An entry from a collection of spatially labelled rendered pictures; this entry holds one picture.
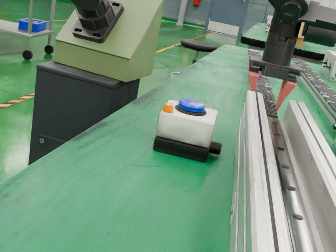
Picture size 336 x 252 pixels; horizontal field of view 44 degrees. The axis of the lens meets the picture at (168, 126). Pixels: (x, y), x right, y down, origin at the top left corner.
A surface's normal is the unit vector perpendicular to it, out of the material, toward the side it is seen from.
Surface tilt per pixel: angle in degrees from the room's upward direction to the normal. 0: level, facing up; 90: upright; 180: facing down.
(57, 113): 90
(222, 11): 90
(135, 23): 45
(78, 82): 90
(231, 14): 90
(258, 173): 0
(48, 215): 0
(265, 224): 0
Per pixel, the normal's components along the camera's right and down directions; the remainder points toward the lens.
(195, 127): -0.17, 0.29
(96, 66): -0.37, 0.23
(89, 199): 0.18, -0.93
